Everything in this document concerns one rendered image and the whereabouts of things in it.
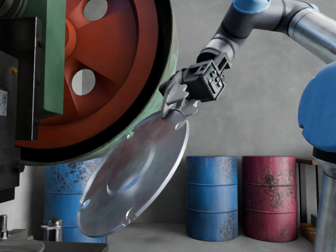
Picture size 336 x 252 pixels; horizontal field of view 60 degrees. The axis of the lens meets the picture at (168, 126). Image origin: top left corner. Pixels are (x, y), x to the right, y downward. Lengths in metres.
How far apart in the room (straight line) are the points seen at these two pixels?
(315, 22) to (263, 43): 3.44
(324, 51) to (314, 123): 0.27
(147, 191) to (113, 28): 0.65
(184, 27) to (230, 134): 1.56
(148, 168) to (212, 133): 3.33
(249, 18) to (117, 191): 0.47
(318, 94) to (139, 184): 0.30
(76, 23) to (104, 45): 0.12
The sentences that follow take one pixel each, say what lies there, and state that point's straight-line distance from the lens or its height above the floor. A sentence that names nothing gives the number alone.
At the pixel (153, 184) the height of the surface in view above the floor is 0.92.
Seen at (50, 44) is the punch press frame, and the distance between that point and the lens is 0.78.
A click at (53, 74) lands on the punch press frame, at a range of 0.77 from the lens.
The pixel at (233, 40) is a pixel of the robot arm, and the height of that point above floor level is 1.23.
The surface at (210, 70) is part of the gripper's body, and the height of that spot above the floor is 1.14.
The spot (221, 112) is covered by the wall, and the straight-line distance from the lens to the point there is 3.86.
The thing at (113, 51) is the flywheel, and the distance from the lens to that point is 0.98.
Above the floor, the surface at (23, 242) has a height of 0.78.
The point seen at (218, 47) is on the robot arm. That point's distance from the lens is 0.71.
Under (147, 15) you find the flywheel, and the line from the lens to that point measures 0.96.
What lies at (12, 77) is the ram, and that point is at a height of 1.12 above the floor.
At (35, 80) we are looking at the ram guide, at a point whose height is 1.12.
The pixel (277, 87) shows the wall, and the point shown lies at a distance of 4.02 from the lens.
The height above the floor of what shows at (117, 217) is 0.86.
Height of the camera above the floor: 0.97
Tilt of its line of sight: 4 degrees up
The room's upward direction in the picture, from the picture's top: straight up
